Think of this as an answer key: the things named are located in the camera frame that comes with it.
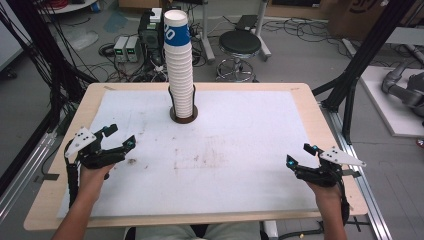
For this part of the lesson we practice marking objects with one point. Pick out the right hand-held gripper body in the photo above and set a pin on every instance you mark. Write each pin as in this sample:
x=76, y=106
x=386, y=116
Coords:
x=323, y=175

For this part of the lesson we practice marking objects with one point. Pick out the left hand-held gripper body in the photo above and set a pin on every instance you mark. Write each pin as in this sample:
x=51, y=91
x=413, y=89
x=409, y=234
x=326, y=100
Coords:
x=95, y=156

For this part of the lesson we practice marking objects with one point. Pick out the stack of white paper cups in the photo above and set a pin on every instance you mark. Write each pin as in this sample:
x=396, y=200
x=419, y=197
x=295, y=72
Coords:
x=180, y=76

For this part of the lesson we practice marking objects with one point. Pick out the person's right hand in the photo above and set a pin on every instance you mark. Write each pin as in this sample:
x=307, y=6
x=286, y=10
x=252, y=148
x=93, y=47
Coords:
x=328, y=195

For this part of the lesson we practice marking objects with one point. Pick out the person's left hand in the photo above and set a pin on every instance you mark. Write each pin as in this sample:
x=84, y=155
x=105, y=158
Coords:
x=93, y=180

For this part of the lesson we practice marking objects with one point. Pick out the wooden table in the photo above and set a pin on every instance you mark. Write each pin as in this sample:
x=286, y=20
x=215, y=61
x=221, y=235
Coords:
x=320, y=110

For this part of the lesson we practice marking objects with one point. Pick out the grey tape piece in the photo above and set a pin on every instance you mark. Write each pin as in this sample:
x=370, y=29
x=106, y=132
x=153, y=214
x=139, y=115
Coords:
x=46, y=177

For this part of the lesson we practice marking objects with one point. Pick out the white table mat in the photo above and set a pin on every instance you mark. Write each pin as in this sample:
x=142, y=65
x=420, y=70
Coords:
x=216, y=160

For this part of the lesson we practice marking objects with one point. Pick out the grey power supply unit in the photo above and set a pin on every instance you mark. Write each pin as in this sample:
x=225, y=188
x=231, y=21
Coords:
x=132, y=48
x=120, y=48

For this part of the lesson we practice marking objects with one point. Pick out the white floor platform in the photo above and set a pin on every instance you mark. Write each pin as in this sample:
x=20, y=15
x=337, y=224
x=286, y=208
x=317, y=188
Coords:
x=390, y=113

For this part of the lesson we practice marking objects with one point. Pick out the black computer tower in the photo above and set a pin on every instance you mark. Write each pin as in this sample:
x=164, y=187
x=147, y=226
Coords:
x=150, y=33

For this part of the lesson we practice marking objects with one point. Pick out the person's legs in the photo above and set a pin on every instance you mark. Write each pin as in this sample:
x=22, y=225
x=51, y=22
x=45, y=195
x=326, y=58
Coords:
x=200, y=232

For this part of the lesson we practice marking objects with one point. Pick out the white desk leg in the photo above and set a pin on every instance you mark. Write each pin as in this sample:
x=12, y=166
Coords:
x=262, y=33
x=207, y=36

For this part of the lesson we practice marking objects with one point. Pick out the black round stool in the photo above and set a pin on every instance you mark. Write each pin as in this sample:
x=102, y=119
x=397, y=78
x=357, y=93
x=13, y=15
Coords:
x=239, y=42

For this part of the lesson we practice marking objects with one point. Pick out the cardboard box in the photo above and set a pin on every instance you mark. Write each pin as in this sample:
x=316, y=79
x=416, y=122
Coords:
x=363, y=16

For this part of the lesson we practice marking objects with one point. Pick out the aluminium floor rail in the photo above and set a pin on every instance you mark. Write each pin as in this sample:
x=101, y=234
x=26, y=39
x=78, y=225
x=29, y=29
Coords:
x=23, y=180
x=370, y=206

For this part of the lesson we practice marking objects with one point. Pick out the black metal frame post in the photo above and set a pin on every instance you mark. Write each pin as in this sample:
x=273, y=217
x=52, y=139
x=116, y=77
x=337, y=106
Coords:
x=363, y=60
x=43, y=50

